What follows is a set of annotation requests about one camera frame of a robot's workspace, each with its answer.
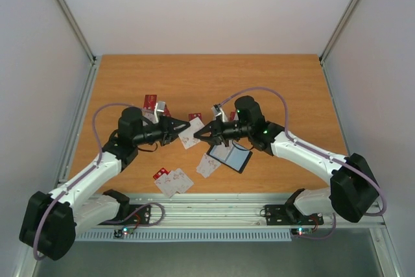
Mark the left frame post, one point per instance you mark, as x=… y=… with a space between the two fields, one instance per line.
x=64 y=7

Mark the controller board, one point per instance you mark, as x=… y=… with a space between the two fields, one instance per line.
x=301 y=231
x=123 y=232

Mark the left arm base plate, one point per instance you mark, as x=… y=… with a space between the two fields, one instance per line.
x=137 y=214

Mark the right frame post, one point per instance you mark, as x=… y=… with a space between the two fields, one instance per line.
x=341 y=25

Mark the left controller board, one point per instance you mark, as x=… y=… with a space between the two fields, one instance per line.
x=123 y=232

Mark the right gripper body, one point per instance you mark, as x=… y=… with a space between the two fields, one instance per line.
x=217 y=131

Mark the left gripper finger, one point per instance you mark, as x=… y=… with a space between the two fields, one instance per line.
x=175 y=131
x=177 y=124

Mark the red card under pile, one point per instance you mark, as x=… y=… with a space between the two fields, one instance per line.
x=160 y=173

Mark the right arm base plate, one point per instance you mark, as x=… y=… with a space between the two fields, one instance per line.
x=280 y=214

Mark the frame post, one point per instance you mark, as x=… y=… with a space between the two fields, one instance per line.
x=341 y=25
x=64 y=7

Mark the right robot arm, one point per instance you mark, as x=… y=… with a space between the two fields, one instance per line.
x=351 y=187

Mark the white floral cards near holder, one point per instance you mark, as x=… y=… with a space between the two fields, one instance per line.
x=207 y=166

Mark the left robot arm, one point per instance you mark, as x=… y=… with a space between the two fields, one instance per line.
x=52 y=220

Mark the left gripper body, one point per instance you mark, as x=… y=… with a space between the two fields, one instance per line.
x=165 y=131

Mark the white floral card pile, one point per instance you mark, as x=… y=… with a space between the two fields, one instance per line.
x=175 y=182

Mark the black leather card holder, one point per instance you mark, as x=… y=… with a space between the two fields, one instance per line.
x=233 y=156

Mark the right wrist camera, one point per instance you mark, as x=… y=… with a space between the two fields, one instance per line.
x=219 y=113

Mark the right controller board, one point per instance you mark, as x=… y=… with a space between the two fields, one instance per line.
x=301 y=231

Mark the red card centre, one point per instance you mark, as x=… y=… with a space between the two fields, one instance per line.
x=193 y=116

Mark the grey slotted cable duct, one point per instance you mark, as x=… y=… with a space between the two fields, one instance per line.
x=149 y=235

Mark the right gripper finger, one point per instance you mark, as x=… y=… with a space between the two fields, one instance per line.
x=207 y=131
x=211 y=140

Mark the red card far left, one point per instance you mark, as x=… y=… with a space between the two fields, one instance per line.
x=150 y=101

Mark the aluminium table edge rail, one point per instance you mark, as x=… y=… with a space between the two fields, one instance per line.
x=181 y=210

